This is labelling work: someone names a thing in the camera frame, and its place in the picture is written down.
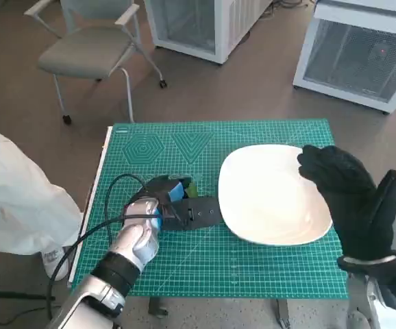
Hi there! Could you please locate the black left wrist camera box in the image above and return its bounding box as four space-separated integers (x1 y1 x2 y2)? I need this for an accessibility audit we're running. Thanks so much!
161 195 221 232

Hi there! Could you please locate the metal table clamp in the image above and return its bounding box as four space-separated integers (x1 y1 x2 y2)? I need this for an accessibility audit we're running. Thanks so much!
147 297 170 318
275 298 292 329

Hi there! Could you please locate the green cutting mat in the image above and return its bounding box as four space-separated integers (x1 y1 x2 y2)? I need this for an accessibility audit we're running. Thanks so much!
69 118 351 300

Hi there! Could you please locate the white plate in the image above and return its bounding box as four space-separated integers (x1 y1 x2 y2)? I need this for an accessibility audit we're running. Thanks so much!
218 144 334 247

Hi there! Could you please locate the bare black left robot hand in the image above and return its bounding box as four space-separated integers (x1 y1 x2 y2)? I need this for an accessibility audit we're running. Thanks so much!
138 173 196 207

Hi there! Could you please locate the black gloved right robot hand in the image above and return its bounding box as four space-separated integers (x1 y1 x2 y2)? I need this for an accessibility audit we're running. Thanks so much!
297 144 396 264

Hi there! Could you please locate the white display freezer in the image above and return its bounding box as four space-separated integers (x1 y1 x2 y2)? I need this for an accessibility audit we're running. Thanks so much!
143 0 274 65
292 0 396 116

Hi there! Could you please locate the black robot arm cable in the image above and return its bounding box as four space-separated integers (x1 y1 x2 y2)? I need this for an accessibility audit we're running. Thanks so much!
103 173 148 256
46 212 160 329

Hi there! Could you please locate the gray chair white frame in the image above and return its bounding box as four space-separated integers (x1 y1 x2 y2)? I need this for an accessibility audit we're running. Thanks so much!
23 0 170 125

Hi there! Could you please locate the person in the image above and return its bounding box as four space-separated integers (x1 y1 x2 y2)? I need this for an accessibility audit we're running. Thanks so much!
0 116 83 282

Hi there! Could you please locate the black floor stand leg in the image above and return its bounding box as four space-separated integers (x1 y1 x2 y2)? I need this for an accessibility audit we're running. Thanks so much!
0 289 57 303

